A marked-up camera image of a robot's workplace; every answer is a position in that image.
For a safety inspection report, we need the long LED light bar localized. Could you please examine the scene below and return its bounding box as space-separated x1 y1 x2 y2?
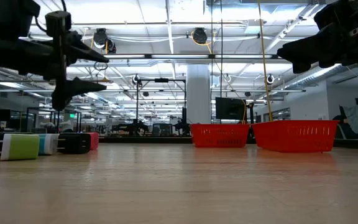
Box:
104 54 281 60

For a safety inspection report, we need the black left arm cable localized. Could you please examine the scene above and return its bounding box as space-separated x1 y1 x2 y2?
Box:
30 0 67 34

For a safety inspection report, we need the person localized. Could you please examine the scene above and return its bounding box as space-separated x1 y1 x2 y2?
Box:
333 105 358 140

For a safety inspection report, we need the thin black hanging cable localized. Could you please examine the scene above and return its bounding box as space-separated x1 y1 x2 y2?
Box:
210 0 214 124
219 0 224 124

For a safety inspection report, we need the red slotted plastic basket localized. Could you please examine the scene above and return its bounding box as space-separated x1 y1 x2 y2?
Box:
252 119 339 154
190 123 250 149

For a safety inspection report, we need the black metal station frame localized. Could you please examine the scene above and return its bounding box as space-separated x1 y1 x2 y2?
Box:
135 78 188 137

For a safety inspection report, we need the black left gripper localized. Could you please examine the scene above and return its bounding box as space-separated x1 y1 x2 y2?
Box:
0 11 109 111

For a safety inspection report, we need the pink wall charger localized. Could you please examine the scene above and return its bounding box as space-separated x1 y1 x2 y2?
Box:
87 132 100 151

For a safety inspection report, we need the black stand pole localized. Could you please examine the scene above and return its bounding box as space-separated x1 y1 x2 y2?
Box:
246 102 256 140

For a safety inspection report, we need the white building column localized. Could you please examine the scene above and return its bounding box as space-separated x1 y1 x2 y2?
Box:
186 63 211 125

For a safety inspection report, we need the green white wall charger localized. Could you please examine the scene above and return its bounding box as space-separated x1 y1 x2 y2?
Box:
0 133 40 162

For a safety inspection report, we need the teal white wall charger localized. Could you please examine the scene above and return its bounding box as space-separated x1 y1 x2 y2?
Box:
38 133 60 156

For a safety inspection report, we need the silver ventilation duct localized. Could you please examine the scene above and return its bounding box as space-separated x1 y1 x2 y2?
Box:
286 63 343 90

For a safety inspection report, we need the black wall charger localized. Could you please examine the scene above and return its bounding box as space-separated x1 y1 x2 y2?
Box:
57 133 91 155

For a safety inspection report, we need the black ceiling cable reel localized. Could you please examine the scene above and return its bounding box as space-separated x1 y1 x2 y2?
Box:
106 39 117 54
93 27 109 49
193 27 208 45

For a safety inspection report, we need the yellow hanging rope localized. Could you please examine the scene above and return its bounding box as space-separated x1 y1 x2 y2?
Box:
257 0 273 122

